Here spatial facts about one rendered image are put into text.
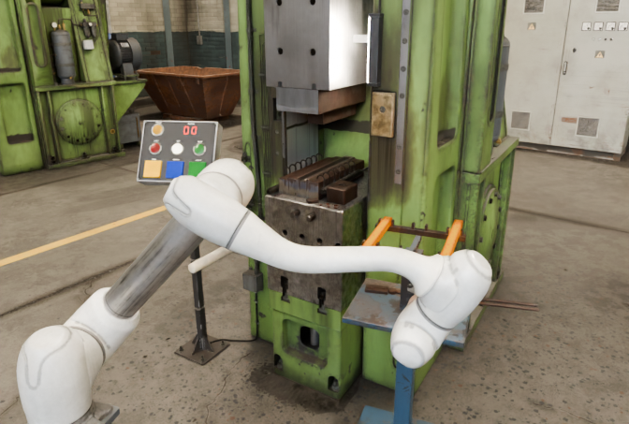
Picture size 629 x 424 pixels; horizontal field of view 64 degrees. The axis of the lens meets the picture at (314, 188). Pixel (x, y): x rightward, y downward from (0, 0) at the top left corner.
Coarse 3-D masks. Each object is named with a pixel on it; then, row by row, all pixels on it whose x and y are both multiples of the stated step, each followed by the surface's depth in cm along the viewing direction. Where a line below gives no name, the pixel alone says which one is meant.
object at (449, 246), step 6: (456, 222) 176; (462, 222) 178; (456, 228) 171; (450, 234) 166; (456, 234) 166; (450, 240) 162; (456, 240) 163; (444, 246) 157; (450, 246) 157; (444, 252) 153; (450, 252) 153
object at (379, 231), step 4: (384, 220) 178; (388, 220) 178; (380, 224) 175; (384, 224) 175; (388, 224) 177; (376, 228) 171; (380, 228) 171; (384, 228) 171; (376, 232) 168; (380, 232) 168; (384, 232) 172; (372, 236) 165; (376, 236) 165; (380, 236) 167; (368, 240) 162; (372, 240) 162; (376, 240) 163; (364, 244) 159; (368, 244) 159; (372, 244) 159
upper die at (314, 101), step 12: (360, 84) 222; (276, 96) 203; (288, 96) 200; (300, 96) 197; (312, 96) 194; (324, 96) 197; (336, 96) 205; (348, 96) 214; (360, 96) 224; (288, 108) 202; (300, 108) 199; (312, 108) 196; (324, 108) 198; (336, 108) 207
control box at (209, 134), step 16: (144, 128) 223; (176, 128) 221; (208, 128) 220; (144, 144) 221; (160, 144) 220; (192, 144) 219; (208, 144) 218; (144, 160) 220; (160, 160) 219; (176, 160) 218; (192, 160) 217; (208, 160) 217; (160, 176) 217
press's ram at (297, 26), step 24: (264, 0) 194; (288, 0) 188; (312, 0) 184; (336, 0) 183; (360, 0) 199; (264, 24) 197; (288, 24) 191; (312, 24) 186; (336, 24) 186; (360, 24) 203; (288, 48) 194; (312, 48) 189; (336, 48) 189; (360, 48) 206; (288, 72) 197; (312, 72) 192; (336, 72) 192; (360, 72) 209
